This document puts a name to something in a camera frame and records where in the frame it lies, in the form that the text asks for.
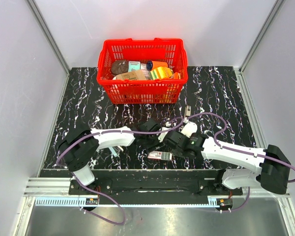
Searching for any light blue stapler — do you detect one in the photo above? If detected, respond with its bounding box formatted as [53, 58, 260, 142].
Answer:
[109, 146, 124, 157]

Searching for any beige stapler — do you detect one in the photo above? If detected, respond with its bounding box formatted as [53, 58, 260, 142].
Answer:
[184, 105, 191, 117]

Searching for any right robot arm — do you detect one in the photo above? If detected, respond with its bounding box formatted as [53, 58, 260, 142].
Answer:
[163, 131, 291, 195]

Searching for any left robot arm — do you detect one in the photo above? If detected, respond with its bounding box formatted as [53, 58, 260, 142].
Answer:
[56, 119, 163, 195]

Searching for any red white staple box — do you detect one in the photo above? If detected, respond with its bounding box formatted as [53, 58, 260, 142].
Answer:
[147, 151, 172, 161]

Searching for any brown cardboard box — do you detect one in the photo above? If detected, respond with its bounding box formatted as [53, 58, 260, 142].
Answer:
[113, 69, 148, 81]

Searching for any yellow green striped box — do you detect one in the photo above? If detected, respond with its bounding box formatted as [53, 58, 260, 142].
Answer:
[149, 66, 174, 80]

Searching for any red plastic shopping basket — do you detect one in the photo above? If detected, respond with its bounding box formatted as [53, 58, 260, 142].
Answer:
[97, 38, 188, 104]

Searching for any orange cylinder can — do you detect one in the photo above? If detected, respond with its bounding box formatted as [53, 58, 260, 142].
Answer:
[146, 60, 169, 71]

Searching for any teal small box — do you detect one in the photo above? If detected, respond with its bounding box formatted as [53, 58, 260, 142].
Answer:
[128, 60, 141, 72]

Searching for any brown round cookie pack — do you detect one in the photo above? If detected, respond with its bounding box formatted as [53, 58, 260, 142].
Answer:
[111, 59, 129, 76]

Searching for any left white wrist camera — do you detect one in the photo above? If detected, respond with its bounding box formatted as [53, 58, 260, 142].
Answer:
[157, 121, 173, 143]

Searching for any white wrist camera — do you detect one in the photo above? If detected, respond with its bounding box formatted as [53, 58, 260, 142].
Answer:
[180, 118, 198, 138]
[157, 121, 173, 143]

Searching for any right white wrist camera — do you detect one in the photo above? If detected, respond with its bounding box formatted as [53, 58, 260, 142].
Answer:
[180, 118, 198, 138]

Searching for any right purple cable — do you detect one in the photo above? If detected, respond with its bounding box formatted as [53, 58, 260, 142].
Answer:
[184, 112, 295, 213]

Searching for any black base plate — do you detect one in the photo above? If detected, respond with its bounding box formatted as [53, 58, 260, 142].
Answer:
[68, 170, 243, 207]

